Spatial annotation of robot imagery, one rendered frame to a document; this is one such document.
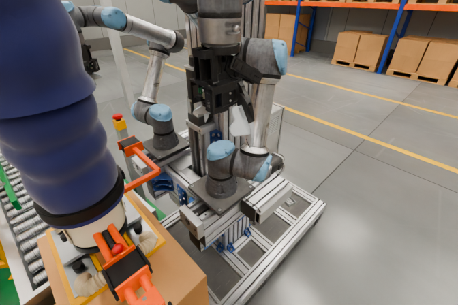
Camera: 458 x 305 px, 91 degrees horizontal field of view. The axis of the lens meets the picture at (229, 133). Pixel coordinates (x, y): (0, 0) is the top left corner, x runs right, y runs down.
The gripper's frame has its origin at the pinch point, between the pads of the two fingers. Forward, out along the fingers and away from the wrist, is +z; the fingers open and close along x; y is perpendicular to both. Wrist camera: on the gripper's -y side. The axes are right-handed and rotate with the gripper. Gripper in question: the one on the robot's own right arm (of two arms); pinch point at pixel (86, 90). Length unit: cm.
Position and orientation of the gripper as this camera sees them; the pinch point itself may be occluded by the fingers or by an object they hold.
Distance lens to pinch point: 123.4
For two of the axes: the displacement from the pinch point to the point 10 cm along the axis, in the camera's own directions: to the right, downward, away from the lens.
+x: -0.1, -5.3, 8.5
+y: 10.0, -0.1, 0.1
